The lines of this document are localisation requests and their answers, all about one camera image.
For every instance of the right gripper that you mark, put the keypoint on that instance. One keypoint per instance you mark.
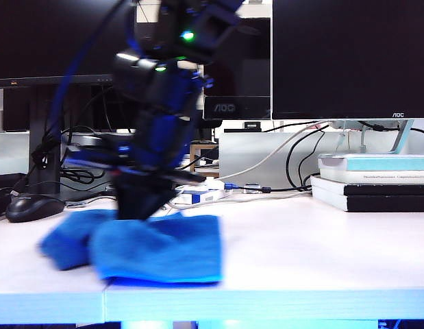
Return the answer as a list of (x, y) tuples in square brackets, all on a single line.
[(160, 147)]

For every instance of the blue microfibre rag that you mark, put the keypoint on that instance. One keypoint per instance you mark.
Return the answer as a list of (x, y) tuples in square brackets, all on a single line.
[(157, 250)]

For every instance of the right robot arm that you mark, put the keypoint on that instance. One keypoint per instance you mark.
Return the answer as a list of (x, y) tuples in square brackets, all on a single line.
[(163, 89)]

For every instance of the blue and white box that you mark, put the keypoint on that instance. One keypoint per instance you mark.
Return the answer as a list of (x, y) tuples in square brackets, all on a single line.
[(205, 197)]

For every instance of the wooden shelf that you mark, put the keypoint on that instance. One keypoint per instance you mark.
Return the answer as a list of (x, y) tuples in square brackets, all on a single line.
[(198, 147)]

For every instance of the black computer mouse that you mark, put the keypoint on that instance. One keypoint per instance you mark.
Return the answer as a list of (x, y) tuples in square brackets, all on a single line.
[(33, 207)]

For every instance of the grey partition panel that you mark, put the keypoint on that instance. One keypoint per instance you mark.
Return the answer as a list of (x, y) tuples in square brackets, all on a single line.
[(249, 150)]

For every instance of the small black device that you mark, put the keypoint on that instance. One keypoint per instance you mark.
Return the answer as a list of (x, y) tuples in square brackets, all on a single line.
[(252, 125)]

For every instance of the frosted glass divider panel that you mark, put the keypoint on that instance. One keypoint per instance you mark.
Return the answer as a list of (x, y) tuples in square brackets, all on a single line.
[(11, 154)]

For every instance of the small black AOC monitor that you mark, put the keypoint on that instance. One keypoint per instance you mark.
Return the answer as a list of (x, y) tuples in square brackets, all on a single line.
[(246, 75)]

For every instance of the black monitor with black stand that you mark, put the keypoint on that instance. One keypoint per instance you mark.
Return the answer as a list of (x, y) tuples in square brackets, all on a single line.
[(33, 34)]

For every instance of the white book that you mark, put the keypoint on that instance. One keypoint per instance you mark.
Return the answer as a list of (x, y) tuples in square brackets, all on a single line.
[(352, 176)]

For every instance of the large AOC monitor silver stand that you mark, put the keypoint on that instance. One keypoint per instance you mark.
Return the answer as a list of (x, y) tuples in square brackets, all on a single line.
[(335, 51)]

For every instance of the teal book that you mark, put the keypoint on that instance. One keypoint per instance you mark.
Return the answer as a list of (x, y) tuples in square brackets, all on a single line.
[(386, 164)]

